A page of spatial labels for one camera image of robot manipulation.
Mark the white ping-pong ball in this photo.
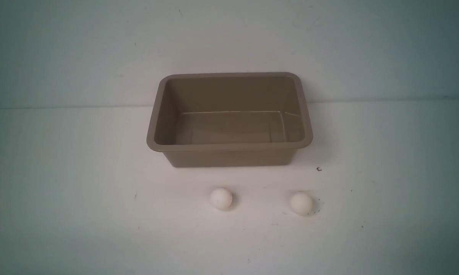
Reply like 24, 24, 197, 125
209, 188, 233, 211
289, 192, 313, 216

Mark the tan plastic storage bin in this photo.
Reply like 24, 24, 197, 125
146, 72, 313, 168

